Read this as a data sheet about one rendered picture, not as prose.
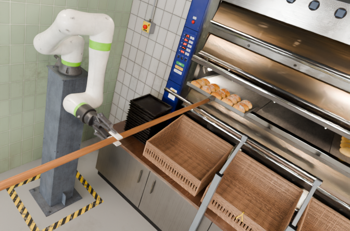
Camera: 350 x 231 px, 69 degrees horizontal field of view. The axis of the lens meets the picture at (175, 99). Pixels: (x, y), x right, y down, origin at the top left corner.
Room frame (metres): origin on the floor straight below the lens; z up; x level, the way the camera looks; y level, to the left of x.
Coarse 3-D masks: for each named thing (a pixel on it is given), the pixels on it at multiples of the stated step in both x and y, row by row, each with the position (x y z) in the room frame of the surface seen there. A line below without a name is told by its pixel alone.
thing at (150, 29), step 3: (144, 21) 2.40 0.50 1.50; (147, 21) 2.39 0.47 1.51; (147, 24) 2.37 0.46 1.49; (150, 24) 2.36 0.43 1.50; (153, 24) 2.39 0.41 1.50; (147, 27) 2.37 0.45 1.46; (150, 27) 2.36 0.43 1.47; (153, 27) 2.40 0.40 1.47; (144, 30) 2.38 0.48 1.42; (147, 30) 2.37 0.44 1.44; (150, 30) 2.37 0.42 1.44; (153, 30) 2.41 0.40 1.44; (150, 33) 2.38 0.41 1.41; (153, 33) 2.42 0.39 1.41
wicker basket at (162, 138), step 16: (176, 128) 2.05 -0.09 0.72; (192, 128) 2.01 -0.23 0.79; (160, 144) 1.89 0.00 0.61; (176, 144) 1.98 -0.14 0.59; (192, 144) 1.95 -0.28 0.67; (208, 144) 1.91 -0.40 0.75; (224, 144) 1.86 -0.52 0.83; (160, 160) 1.61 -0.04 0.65; (176, 160) 1.76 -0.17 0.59; (192, 160) 1.83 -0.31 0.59; (208, 160) 1.84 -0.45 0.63; (224, 160) 1.78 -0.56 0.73; (176, 176) 1.52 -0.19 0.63; (192, 176) 1.47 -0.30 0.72; (208, 176) 1.55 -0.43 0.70; (192, 192) 1.44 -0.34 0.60
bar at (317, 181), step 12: (180, 96) 1.76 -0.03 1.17; (216, 120) 1.59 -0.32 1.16; (240, 132) 1.51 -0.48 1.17; (240, 144) 1.46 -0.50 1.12; (276, 156) 1.37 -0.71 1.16; (300, 168) 1.31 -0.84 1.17; (216, 180) 1.28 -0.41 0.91; (312, 180) 1.26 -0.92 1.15; (312, 192) 1.21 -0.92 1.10; (204, 204) 1.29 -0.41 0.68; (300, 216) 1.11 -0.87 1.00; (192, 228) 1.29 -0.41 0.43; (288, 228) 1.06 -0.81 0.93
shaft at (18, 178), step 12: (192, 108) 1.58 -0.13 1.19; (156, 120) 1.26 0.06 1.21; (132, 132) 1.08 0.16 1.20; (96, 144) 0.90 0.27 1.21; (108, 144) 0.95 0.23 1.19; (72, 156) 0.79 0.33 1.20; (36, 168) 0.68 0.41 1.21; (48, 168) 0.70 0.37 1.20; (12, 180) 0.60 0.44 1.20; (24, 180) 0.63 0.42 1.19
